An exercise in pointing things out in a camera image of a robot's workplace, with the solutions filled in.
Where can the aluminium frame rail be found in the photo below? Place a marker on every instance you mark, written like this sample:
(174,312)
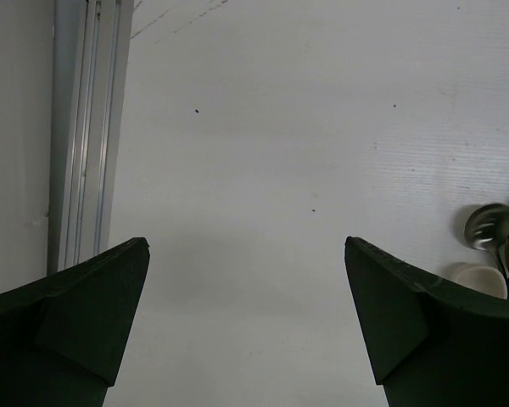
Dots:
(91,42)

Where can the silver spoon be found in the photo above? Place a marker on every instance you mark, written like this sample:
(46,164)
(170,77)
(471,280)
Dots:
(487,229)

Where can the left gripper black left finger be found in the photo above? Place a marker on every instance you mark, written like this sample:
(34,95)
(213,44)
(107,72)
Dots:
(63,337)

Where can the white spoon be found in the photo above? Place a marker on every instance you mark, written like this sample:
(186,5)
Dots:
(481,278)

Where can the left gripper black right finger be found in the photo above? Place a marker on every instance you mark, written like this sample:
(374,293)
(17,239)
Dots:
(430,341)

